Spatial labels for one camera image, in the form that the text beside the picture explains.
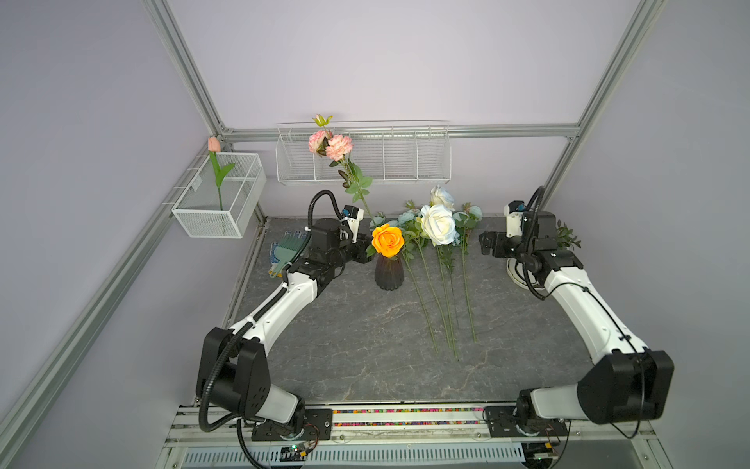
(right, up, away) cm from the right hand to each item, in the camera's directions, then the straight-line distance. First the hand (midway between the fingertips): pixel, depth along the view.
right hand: (495, 234), depth 83 cm
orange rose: (-31, -2, -17) cm, 36 cm away
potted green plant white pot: (+23, -1, +4) cm, 23 cm away
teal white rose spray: (-1, +7, +29) cm, 30 cm away
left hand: (-35, -1, -2) cm, 35 cm away
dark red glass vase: (-31, -12, +10) cm, 34 cm away
